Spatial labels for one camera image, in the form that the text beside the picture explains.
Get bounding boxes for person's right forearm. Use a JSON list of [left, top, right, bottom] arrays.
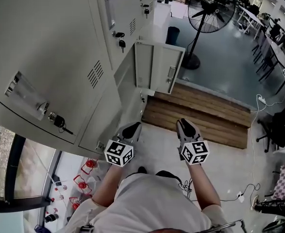
[[187, 163, 222, 210]]

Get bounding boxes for grey metal locker cabinet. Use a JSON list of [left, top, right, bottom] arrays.
[[0, 0, 123, 155]]

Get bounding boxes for large white cabinet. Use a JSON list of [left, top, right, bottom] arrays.
[[85, 0, 186, 121]]

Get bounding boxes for person's white shirt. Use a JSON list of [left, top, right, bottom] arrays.
[[66, 173, 230, 233]]

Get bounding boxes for black floor cable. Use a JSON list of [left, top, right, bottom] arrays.
[[219, 183, 261, 212]]

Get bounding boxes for metal tube frame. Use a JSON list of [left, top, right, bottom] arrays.
[[210, 218, 247, 233]]

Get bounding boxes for white power cable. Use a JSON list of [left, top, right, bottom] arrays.
[[250, 83, 285, 186]]

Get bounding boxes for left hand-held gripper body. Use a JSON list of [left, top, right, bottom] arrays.
[[104, 134, 140, 167]]

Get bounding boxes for white floor board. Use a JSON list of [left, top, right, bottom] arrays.
[[170, 2, 189, 19]]

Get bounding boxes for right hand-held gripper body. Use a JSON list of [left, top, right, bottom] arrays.
[[177, 139, 210, 166]]

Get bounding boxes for shiny metal cylinder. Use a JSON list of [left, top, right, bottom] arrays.
[[167, 66, 176, 83]]

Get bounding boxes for grey locker door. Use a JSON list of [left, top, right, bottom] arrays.
[[134, 42, 186, 95]]

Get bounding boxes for black bottle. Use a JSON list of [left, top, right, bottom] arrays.
[[44, 214, 60, 223]]

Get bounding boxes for person's left forearm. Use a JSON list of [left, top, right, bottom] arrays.
[[92, 164, 123, 207]]

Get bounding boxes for wooden steps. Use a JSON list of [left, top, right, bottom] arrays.
[[141, 83, 251, 150]]

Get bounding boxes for black pedestal fan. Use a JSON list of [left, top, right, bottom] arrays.
[[181, 0, 236, 70]]

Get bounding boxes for black patterned bag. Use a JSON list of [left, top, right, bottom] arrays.
[[251, 194, 285, 233]]

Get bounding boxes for dark blue bin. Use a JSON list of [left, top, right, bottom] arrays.
[[166, 27, 181, 46]]

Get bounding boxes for recessed steel locker handle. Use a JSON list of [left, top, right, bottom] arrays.
[[4, 71, 50, 121]]

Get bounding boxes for row of black chairs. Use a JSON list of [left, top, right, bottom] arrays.
[[251, 36, 279, 82]]

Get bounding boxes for black cable bundle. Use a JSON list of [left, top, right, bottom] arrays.
[[178, 178, 194, 199]]

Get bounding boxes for person's right black shoe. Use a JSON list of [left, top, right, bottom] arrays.
[[155, 170, 182, 183]]

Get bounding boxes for black window frame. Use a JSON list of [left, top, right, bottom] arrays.
[[0, 122, 63, 213]]

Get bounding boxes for white long table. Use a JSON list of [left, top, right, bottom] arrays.
[[236, 5, 267, 40], [263, 34, 285, 94]]

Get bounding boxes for black office chair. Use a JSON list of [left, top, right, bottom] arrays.
[[255, 97, 285, 154]]

